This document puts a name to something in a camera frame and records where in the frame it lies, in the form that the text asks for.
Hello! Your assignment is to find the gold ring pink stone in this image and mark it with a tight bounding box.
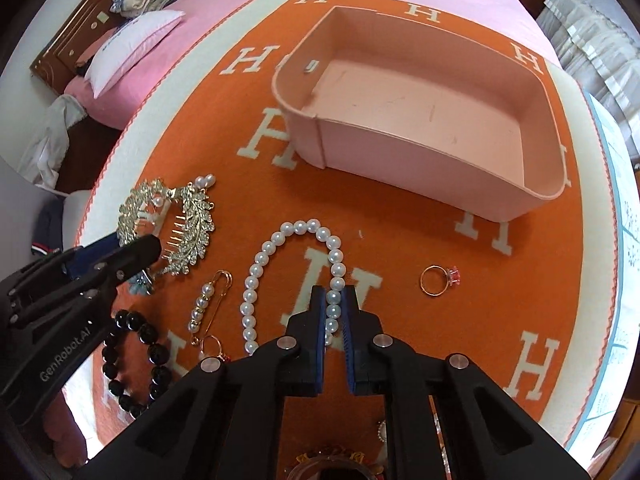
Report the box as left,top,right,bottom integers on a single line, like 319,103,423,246
419,264,461,298

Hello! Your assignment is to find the wooden dresser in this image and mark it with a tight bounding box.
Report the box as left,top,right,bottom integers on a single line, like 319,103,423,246
589,399,639,479

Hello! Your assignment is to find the pink jewelry tray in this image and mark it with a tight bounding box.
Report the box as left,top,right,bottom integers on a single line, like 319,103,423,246
271,6,566,222

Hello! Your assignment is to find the black bead bracelet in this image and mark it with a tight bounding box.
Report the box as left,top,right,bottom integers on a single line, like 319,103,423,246
101,309,174,420

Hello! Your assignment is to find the pearl safety pin brooch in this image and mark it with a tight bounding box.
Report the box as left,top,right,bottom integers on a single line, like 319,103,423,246
186,270,233,360

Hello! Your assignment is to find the white pearl bracelet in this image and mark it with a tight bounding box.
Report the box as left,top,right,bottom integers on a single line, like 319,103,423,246
240,218,347,356

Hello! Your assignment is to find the orange H-pattern blanket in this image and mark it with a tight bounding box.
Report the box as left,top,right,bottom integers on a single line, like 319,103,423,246
74,0,622,449

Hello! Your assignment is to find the grey jacket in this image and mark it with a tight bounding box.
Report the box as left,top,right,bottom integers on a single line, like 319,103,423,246
17,94,87,190

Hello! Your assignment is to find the white pillow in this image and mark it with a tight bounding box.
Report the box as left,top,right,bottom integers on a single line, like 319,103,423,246
85,10,184,99

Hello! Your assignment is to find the white lace covered furniture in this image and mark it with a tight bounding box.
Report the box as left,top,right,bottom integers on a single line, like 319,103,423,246
537,0,639,162

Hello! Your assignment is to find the blue white paper sheet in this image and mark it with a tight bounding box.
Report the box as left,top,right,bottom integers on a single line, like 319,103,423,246
558,93,639,463

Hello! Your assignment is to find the wooden headboard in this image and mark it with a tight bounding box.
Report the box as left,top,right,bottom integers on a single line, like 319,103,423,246
30,0,124,94

